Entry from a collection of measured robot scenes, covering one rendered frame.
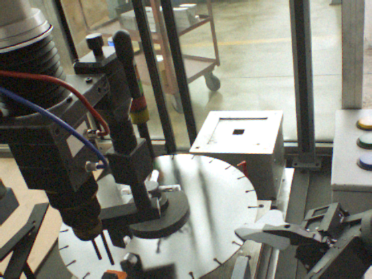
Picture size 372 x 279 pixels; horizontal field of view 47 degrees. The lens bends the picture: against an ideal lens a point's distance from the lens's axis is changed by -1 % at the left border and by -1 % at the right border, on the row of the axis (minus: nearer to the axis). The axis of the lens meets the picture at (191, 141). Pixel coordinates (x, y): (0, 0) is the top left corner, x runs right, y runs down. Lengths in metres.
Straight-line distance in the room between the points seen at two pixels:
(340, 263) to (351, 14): 0.56
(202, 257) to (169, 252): 0.05
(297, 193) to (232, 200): 0.33
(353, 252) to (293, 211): 0.42
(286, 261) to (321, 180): 0.27
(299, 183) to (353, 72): 0.28
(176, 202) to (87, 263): 0.17
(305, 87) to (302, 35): 0.12
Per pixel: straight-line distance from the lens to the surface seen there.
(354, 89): 1.04
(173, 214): 0.70
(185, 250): 0.65
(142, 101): 0.94
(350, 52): 1.00
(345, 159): 0.88
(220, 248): 0.64
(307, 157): 1.10
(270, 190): 0.96
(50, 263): 1.03
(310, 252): 0.61
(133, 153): 0.55
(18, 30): 0.41
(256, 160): 0.92
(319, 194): 1.03
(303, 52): 0.97
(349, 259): 0.57
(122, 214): 0.62
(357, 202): 0.85
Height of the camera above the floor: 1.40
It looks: 31 degrees down
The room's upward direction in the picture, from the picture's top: 12 degrees counter-clockwise
